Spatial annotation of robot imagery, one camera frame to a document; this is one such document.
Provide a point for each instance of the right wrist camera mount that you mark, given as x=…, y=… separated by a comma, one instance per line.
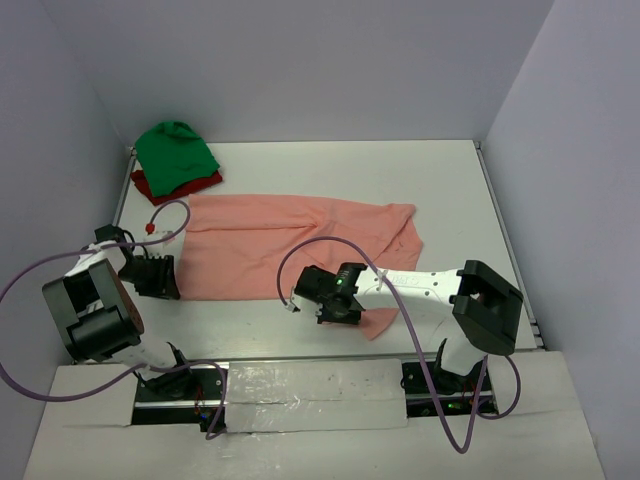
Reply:
x=298, y=304

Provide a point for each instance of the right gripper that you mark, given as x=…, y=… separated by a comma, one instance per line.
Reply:
x=353, y=318

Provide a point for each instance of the pink t shirt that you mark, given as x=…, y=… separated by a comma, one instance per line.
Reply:
x=254, y=247

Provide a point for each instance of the red folded t shirt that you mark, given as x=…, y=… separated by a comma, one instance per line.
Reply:
x=192, y=187

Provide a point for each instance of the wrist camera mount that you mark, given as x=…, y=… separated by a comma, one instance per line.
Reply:
x=155, y=236
x=298, y=304

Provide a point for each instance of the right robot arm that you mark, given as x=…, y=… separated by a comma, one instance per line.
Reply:
x=484, y=306

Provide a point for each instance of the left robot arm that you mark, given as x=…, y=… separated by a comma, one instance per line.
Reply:
x=98, y=320

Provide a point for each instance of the silver taped panel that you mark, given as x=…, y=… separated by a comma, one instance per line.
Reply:
x=288, y=397

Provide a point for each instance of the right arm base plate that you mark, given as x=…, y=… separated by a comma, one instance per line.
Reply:
x=456, y=396

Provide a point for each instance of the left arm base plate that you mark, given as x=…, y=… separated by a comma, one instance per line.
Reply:
x=192, y=397

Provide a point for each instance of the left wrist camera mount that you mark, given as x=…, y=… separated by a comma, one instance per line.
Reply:
x=155, y=236

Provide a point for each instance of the green folded t shirt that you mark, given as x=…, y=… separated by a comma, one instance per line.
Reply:
x=172, y=154

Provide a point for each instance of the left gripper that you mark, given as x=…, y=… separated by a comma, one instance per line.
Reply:
x=165, y=285

